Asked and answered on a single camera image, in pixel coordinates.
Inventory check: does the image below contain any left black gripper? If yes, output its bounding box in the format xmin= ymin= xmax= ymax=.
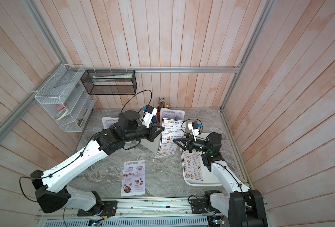
xmin=124 ymin=122 xmax=165 ymax=142

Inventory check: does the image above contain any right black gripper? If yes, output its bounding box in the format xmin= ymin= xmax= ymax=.
xmin=175 ymin=135 xmax=211 ymax=156

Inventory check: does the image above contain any white menu holder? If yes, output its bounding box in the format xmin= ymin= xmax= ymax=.
xmin=141 ymin=136 xmax=160 ymax=154
xmin=101 ymin=117 xmax=118 ymax=129
xmin=160 ymin=108 xmax=185 ymax=121

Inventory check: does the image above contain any dim sum menu sheet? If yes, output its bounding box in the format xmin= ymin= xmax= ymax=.
xmin=155 ymin=118 xmax=185 ymax=159
xmin=181 ymin=149 xmax=203 ymax=182

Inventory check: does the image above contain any pink special menu sheet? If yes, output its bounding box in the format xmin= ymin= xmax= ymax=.
xmin=121 ymin=160 xmax=146 ymax=197

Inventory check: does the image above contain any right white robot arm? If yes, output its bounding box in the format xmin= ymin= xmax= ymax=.
xmin=173 ymin=132 xmax=268 ymax=227

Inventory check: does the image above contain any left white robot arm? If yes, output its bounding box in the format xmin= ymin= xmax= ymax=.
xmin=30 ymin=110 xmax=164 ymax=216

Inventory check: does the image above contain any red pen cup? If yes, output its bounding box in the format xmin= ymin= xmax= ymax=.
xmin=157 ymin=97 xmax=171 ymax=111

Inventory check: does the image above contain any white plastic tray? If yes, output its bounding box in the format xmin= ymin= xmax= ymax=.
xmin=184 ymin=134 xmax=227 ymax=186

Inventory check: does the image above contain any white tape roll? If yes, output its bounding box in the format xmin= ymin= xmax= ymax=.
xmin=55 ymin=108 xmax=69 ymax=121

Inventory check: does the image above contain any pink eraser block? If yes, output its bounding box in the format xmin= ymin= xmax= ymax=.
xmin=56 ymin=105 xmax=66 ymax=112

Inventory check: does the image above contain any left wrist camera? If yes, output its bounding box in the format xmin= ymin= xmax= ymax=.
xmin=141 ymin=105 xmax=158 ymax=128

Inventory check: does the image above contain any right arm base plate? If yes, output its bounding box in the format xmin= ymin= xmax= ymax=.
xmin=188 ymin=198 xmax=211 ymax=214

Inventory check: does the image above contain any black mesh wall basket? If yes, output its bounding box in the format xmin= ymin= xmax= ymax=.
xmin=81 ymin=69 xmax=137 ymax=95

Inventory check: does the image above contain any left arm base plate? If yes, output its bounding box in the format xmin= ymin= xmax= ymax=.
xmin=77 ymin=201 xmax=118 ymax=217

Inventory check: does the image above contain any white wire wall shelf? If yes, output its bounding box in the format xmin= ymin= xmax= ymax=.
xmin=35 ymin=64 xmax=96 ymax=132

